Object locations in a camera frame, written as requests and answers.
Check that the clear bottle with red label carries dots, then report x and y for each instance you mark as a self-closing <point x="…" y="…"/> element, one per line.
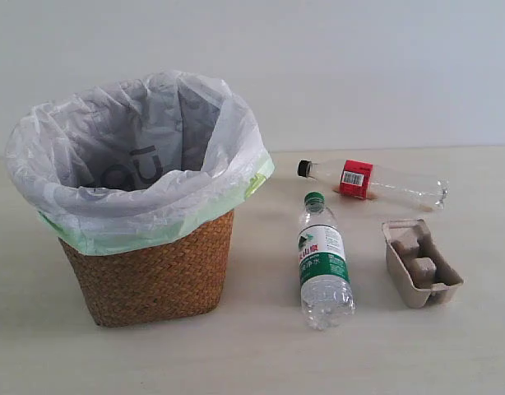
<point x="366" y="181"/>

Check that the clear water bottle green cap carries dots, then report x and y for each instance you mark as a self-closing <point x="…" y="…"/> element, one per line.
<point x="325" y="290"/>

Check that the beige cardboard pulp tray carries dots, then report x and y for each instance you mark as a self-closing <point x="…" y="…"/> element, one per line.
<point x="419" y="272"/>

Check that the white plastic bin liner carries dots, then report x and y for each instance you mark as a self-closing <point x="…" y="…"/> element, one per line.
<point x="138" y="163"/>

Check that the woven wicker waste basket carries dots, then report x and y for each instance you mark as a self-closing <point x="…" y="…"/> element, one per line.
<point x="177" y="280"/>

